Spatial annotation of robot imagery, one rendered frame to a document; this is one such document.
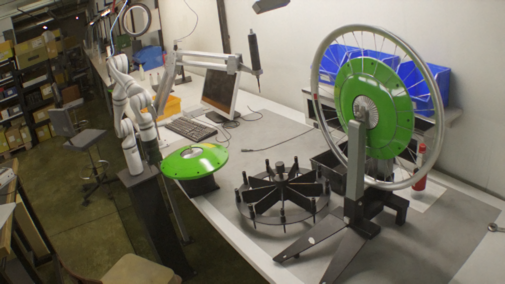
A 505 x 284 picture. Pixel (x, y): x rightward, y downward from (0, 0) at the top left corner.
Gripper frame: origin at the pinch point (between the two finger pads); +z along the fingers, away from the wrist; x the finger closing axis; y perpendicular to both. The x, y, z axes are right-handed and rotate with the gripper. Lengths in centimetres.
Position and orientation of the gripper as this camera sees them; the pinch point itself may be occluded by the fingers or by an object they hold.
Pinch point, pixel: (157, 172)
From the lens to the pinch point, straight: 165.1
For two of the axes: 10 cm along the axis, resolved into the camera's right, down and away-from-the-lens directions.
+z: 1.3, 9.0, 4.1
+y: 6.4, 2.4, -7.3
